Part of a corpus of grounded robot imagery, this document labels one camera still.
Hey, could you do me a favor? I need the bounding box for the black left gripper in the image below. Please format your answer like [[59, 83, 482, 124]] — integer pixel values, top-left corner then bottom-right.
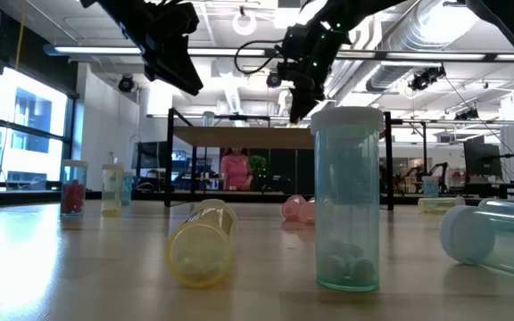
[[140, 2, 204, 96]]

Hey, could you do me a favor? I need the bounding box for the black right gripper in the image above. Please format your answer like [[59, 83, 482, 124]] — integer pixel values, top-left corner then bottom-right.
[[278, 24, 343, 125]]

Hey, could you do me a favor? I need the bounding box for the blue bottle with red pills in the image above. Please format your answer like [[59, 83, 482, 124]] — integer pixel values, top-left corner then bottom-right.
[[60, 160, 89, 218]]

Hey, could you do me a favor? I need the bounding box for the black ceiling light track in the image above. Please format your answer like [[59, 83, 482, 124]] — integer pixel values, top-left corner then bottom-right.
[[42, 43, 514, 62]]

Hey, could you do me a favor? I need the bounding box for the green potted plant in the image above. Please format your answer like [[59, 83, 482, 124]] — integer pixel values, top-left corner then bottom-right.
[[248, 154, 269, 179]]

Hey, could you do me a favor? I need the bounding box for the black computer monitor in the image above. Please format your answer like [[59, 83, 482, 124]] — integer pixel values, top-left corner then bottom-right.
[[463, 141, 503, 177], [131, 141, 169, 179]]

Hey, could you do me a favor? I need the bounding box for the person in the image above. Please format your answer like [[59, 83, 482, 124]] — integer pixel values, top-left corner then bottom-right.
[[220, 148, 254, 192]]

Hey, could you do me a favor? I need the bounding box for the black ceiling camera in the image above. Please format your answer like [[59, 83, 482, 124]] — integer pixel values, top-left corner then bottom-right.
[[117, 75, 137, 94], [265, 70, 284, 89]]

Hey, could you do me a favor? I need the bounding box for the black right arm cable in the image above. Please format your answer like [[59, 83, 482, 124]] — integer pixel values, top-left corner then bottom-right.
[[234, 38, 287, 76]]

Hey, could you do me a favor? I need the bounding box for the white ring lamp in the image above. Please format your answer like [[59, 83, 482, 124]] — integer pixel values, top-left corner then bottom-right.
[[231, 4, 258, 37]]

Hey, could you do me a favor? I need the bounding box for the black ceiling camera rig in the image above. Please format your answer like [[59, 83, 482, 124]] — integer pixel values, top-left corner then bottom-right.
[[408, 65, 446, 93]]

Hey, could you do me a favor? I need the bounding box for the silver ventilation duct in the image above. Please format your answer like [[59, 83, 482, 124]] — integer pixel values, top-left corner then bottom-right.
[[366, 0, 481, 93]]

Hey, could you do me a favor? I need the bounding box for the yellow hanging cable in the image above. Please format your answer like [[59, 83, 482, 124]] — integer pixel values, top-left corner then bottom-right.
[[14, 0, 29, 72]]

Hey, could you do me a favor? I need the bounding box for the window with black frame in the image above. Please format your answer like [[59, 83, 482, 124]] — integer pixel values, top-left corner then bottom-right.
[[0, 66, 79, 193]]

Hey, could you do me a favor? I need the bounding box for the black aluminium rig frame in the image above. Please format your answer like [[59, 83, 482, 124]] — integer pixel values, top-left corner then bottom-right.
[[0, 189, 514, 210]]

